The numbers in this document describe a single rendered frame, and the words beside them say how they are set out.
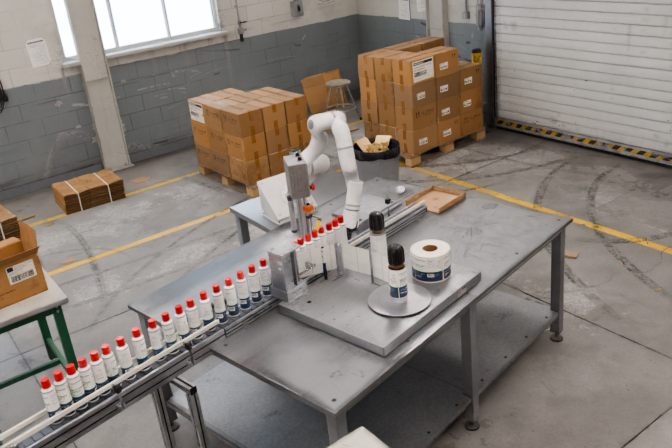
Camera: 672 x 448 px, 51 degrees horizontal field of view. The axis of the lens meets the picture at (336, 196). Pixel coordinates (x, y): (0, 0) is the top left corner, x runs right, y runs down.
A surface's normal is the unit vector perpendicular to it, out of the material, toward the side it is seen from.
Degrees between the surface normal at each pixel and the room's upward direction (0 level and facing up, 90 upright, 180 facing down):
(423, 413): 0
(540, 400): 0
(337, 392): 0
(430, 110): 87
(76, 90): 90
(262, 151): 91
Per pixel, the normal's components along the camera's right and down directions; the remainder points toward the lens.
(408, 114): -0.76, 0.30
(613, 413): -0.11, -0.92
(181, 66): 0.59, 0.25
